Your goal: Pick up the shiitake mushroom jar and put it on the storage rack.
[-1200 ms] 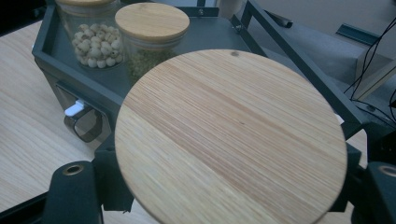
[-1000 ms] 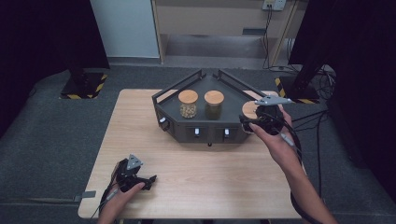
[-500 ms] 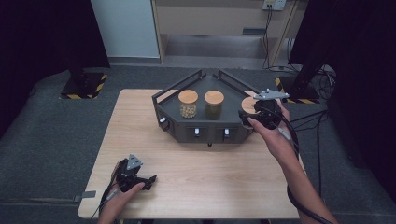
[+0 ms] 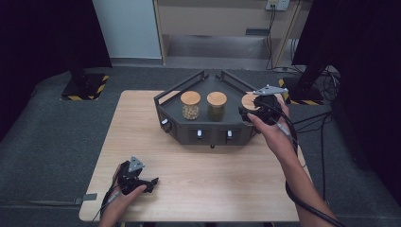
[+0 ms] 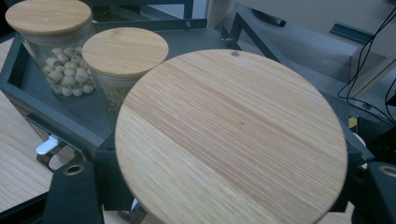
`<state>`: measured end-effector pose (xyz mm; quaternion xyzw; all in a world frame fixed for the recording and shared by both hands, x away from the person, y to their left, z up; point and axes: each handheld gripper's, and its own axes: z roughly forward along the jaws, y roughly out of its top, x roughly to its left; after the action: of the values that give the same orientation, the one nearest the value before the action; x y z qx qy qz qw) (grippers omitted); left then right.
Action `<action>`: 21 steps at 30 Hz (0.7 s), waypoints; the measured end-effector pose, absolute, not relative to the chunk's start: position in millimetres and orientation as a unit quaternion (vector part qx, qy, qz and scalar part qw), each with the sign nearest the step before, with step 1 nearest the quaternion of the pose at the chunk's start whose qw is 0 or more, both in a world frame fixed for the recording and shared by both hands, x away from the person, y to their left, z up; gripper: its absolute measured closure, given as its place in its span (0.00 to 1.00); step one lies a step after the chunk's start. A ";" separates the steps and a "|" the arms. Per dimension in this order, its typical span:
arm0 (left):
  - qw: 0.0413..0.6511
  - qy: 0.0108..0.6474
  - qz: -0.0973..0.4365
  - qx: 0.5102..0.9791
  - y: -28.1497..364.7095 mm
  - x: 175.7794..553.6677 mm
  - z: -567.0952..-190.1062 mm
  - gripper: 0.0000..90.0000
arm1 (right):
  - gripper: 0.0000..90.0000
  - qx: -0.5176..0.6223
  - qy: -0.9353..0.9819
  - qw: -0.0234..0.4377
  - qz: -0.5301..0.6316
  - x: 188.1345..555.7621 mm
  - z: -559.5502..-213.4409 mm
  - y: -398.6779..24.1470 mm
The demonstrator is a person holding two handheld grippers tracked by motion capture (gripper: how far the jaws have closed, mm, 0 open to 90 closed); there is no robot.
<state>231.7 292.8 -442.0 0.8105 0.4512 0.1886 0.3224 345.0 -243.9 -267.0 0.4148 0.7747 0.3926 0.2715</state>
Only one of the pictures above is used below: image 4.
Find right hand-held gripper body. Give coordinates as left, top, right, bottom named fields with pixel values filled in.
left=252, top=84, right=289, bottom=126

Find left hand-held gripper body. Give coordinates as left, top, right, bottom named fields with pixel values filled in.
left=117, top=156, right=149, bottom=196

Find glass jar with dark contents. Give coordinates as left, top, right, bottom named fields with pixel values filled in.
left=240, top=93, right=260, bottom=112

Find glass jar with green contents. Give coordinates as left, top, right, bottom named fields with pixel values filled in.
left=206, top=91, right=228, bottom=122

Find black corner storage rack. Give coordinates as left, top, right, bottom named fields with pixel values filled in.
left=153, top=69, right=275, bottom=149

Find glass jar with pale nuts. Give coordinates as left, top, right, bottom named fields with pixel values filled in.
left=180, top=90, right=201, bottom=121

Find person's right hand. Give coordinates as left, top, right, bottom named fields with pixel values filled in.
left=247, top=97, right=299, bottom=159

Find person's left hand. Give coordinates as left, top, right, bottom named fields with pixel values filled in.
left=98, top=165, right=148, bottom=227

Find striped black stand base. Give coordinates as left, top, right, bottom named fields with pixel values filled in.
left=278, top=77, right=325, bottom=106
left=61, top=74, right=111, bottom=102

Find grey tape strip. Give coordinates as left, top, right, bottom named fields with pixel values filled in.
left=74, top=193, right=98, bottom=205

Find black stand column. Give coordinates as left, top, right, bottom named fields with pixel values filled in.
left=296, top=61, right=330, bottom=93
left=67, top=46, right=96, bottom=91

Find black curtain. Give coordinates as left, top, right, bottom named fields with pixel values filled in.
left=0, top=0, right=113, bottom=141
left=292, top=0, right=401, bottom=198

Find white panel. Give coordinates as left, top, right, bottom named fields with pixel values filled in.
left=92, top=0, right=163, bottom=60

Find left hand-held gripper cable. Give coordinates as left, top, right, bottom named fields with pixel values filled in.
left=92, top=183, right=124, bottom=223

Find hand-held gripper cable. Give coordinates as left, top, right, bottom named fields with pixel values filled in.
left=92, top=183, right=124, bottom=223
left=266, top=102, right=348, bottom=227

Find tangled floor cable bundle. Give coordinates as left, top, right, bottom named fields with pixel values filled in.
left=315, top=66, right=342, bottom=102

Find black outlet cables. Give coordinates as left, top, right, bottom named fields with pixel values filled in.
left=265, top=5, right=278, bottom=71

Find long black floor cable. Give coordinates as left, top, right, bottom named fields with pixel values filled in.
left=291, top=111, right=334, bottom=202

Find white wall power outlet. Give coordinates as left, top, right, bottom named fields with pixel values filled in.
left=265, top=0, right=290, bottom=12

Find right hand-held gripper cable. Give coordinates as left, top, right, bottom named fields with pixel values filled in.
left=266, top=102, right=348, bottom=227

